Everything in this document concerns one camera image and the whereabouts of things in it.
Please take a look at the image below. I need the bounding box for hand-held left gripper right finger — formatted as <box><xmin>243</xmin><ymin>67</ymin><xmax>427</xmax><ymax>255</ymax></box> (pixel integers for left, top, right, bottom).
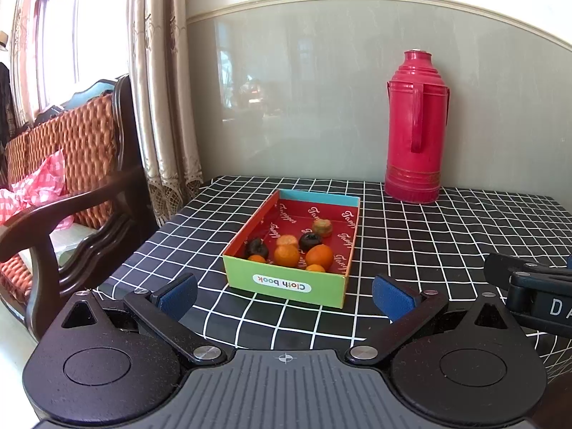
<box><xmin>344</xmin><ymin>275</ymin><xmax>516</xmax><ymax>367</ymax></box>

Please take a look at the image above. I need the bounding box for pink checkered cloth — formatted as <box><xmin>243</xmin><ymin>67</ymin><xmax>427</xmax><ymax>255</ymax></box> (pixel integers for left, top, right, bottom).
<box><xmin>0</xmin><ymin>149</ymin><xmax>75</xmax><ymax>232</ymax></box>

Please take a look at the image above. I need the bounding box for orange beaded sofa mat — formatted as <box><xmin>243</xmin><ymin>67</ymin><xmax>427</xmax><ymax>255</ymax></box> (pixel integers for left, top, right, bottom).
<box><xmin>0</xmin><ymin>94</ymin><xmax>122</xmax><ymax>296</ymax></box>

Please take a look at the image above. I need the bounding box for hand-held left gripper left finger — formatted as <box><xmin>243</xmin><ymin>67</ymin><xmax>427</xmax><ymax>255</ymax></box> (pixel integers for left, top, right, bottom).
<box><xmin>61</xmin><ymin>272</ymin><xmax>229</xmax><ymax>365</ymax></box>

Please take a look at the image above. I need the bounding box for black jacket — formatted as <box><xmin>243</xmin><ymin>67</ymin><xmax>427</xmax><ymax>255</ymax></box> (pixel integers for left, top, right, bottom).
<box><xmin>0</xmin><ymin>63</ymin><xmax>17</xmax><ymax>144</ymax></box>

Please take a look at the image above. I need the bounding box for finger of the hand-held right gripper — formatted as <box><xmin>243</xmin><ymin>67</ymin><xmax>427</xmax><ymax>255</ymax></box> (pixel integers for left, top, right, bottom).
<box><xmin>484</xmin><ymin>252</ymin><xmax>572</xmax><ymax>286</ymax></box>

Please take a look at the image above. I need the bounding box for beige embroidered curtain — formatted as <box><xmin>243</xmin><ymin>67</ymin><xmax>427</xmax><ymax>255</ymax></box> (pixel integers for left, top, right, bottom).
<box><xmin>127</xmin><ymin>0</ymin><xmax>205</xmax><ymax>228</ymax></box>

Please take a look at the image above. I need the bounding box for red thermos flask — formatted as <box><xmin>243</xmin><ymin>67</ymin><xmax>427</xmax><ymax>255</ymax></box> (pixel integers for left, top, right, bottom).
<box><xmin>384</xmin><ymin>49</ymin><xmax>452</xmax><ymax>204</ymax></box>

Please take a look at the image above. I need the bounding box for black white checkered tablecloth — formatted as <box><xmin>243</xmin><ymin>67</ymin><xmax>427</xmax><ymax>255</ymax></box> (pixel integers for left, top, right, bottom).
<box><xmin>92</xmin><ymin>175</ymin><xmax>572</xmax><ymax>378</ymax></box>

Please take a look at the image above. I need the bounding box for colourful cardboard box red inside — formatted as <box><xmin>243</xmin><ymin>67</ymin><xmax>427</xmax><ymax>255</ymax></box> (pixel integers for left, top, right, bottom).
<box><xmin>222</xmin><ymin>189</ymin><xmax>362</xmax><ymax>309</ymax></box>

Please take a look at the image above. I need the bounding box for dark wooden sofa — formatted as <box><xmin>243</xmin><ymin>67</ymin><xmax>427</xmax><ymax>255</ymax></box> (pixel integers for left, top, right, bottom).
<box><xmin>0</xmin><ymin>74</ymin><xmax>155</xmax><ymax>345</ymax></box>

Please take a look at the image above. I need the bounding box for white seat pad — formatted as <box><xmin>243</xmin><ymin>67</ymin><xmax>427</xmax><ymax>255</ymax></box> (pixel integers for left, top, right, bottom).
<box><xmin>20</xmin><ymin>223</ymin><xmax>97</xmax><ymax>274</ymax></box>

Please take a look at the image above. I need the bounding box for window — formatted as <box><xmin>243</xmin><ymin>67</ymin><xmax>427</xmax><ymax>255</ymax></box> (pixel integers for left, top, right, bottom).
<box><xmin>11</xmin><ymin>0</ymin><xmax>135</xmax><ymax>122</ymax></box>

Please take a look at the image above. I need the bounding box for large orange mandarin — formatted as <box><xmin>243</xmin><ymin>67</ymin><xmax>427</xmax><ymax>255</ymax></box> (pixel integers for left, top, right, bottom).
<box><xmin>306</xmin><ymin>244</ymin><xmax>334</xmax><ymax>269</ymax></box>
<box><xmin>273</xmin><ymin>245</ymin><xmax>301</xmax><ymax>267</ymax></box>

